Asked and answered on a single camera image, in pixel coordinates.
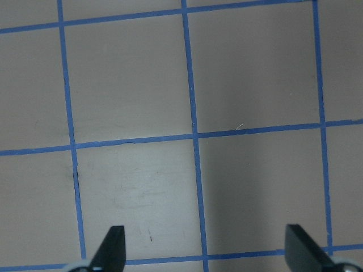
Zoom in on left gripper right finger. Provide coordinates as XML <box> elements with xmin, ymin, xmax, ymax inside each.
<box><xmin>284</xmin><ymin>224</ymin><xmax>335</xmax><ymax>272</ymax></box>

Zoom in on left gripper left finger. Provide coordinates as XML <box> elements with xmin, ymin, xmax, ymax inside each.
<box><xmin>89</xmin><ymin>226</ymin><xmax>126</xmax><ymax>272</ymax></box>

